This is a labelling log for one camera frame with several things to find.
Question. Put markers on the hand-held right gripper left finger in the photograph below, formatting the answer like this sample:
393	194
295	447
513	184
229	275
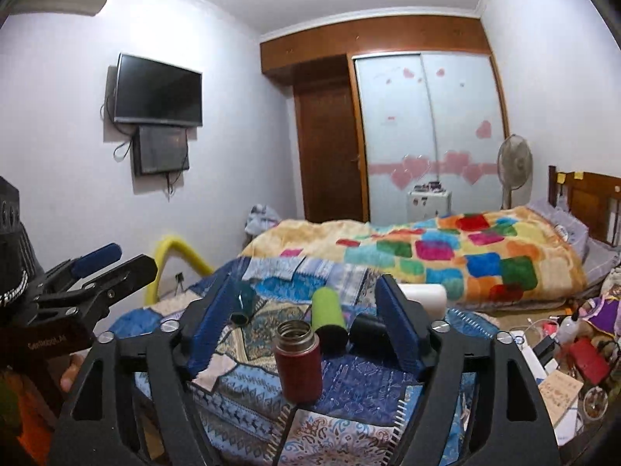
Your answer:
213	323

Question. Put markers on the small black wall monitor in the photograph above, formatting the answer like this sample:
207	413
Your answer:
161	150

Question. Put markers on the white plastic bottle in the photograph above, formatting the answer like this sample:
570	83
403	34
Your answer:
567	332

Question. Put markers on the red metal thermos cup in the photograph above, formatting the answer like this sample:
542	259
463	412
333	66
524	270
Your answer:
298	364

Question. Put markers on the dark teal cup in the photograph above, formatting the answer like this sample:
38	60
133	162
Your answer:
244	303

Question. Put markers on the wall-mounted black television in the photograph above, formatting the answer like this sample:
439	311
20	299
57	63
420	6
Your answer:
157	90

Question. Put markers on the black cup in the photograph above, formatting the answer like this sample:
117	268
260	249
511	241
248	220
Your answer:
365	332

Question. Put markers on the colourful checked blanket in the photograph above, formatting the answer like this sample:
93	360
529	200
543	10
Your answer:
436	247

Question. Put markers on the wooden bed headboard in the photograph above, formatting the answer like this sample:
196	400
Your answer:
592	204

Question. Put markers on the white standing fan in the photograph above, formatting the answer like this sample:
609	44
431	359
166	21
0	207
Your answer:
515	160

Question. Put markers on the person's left hand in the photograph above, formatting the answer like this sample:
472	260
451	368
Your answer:
73	374

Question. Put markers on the black power adapter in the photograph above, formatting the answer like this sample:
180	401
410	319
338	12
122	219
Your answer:
543	345

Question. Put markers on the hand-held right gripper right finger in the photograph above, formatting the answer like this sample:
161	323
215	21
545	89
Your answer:
395	323

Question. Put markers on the brown wooden door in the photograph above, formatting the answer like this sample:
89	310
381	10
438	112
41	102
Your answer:
330	155

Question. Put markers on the wooden wardrobe with sliding doors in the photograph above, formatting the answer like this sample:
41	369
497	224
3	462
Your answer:
427	121

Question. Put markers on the purple cloth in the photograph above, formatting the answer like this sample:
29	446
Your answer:
606	313

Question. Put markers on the green cup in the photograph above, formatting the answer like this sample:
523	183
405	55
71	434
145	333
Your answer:
326	318

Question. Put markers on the pile of clothes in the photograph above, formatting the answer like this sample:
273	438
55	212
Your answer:
262	221

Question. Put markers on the small white cabinet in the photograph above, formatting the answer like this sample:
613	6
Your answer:
429	205

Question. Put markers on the beige paper notebook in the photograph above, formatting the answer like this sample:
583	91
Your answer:
560	398

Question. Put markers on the grey purple pillow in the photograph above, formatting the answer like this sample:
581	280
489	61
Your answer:
572	233

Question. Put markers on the blue patchwork blanket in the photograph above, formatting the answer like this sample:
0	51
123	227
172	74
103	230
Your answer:
339	398

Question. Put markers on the red box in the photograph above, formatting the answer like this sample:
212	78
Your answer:
588	359

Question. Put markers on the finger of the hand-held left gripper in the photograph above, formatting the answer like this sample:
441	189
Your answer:
127	272
99	255

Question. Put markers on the wall air conditioner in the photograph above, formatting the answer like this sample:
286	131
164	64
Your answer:
58	2

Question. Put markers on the white cup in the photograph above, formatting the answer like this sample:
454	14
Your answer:
427	298

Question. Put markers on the yellow foam tube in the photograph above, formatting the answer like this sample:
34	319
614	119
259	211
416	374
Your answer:
189	255

